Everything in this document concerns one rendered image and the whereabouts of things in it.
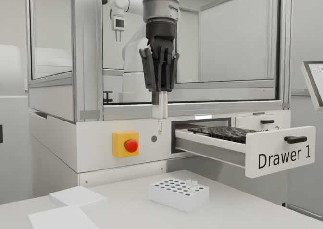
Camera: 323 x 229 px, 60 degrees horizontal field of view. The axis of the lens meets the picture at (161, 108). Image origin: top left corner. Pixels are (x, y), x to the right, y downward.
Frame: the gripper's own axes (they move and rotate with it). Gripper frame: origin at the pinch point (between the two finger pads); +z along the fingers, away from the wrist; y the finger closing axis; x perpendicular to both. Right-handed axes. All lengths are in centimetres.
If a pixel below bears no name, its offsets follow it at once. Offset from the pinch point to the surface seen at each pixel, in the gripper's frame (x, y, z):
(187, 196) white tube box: -10.9, -2.9, 19.9
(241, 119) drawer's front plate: 2, 53, 8
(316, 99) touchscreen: -14, 103, 0
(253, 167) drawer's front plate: -19.3, 12.9, 15.0
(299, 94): 19, 200, -2
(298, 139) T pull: -26.4, 24.5, 8.7
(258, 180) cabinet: 0, 66, 35
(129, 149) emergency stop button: 12.1, 0.6, 13.1
